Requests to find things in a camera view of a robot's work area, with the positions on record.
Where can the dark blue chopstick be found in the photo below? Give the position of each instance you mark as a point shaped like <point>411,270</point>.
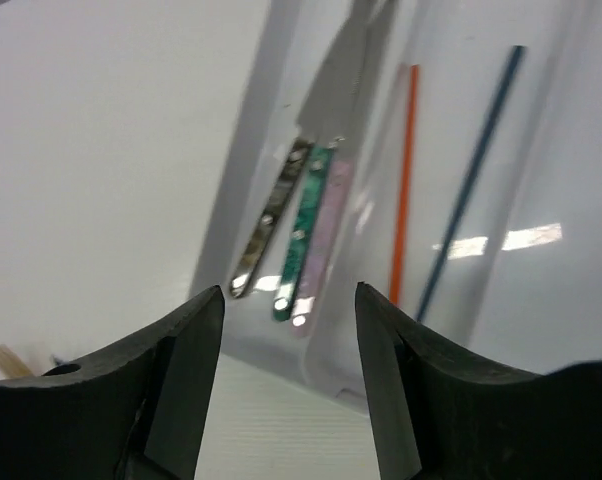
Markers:
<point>514,59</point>

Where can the orange chopstick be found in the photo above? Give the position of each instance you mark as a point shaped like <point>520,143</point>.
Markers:
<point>403,198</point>

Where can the knife dark handle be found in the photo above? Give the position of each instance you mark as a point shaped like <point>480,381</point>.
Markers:
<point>352,34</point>

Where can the knife pink handle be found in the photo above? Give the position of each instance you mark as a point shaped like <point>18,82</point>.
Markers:
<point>318,258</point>

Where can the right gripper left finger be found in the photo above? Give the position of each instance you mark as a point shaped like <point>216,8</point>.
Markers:
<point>135,409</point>

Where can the knife green handle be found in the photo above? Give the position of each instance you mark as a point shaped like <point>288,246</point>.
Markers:
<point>301,225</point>

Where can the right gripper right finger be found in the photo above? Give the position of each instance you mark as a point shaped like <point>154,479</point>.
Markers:
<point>440,411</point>

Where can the white divided cutlery tray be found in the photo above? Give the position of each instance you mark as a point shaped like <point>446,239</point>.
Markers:
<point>523,280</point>

